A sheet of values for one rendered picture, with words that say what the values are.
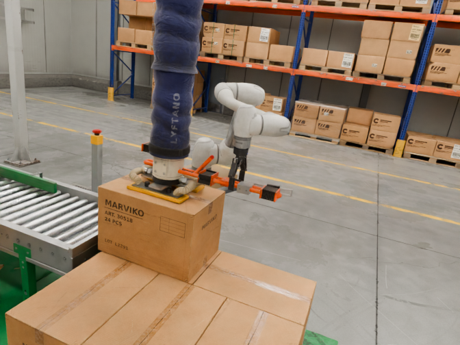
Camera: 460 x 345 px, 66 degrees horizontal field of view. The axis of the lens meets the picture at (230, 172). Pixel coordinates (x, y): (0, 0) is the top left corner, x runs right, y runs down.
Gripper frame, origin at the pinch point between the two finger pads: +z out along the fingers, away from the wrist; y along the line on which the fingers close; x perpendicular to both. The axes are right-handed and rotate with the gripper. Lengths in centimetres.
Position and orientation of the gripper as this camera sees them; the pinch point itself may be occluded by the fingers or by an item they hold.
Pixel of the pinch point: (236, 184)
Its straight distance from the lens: 184.4
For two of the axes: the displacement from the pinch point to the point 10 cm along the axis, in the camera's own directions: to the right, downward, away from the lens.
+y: -4.0, 2.4, -8.8
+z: -1.2, 9.4, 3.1
